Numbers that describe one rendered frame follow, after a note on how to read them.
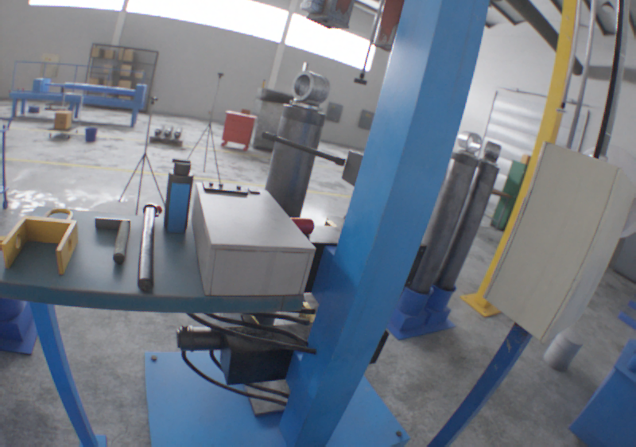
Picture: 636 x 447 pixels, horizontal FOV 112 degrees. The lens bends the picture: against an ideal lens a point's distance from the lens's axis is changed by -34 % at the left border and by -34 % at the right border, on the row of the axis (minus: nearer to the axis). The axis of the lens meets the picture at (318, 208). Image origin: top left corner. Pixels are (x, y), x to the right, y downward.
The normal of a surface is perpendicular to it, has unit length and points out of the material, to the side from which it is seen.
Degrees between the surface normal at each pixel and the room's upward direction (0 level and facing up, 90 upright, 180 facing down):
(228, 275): 90
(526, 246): 90
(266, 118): 90
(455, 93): 90
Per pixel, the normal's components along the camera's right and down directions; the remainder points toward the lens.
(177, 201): 0.41, 0.37
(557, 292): -0.88, -0.09
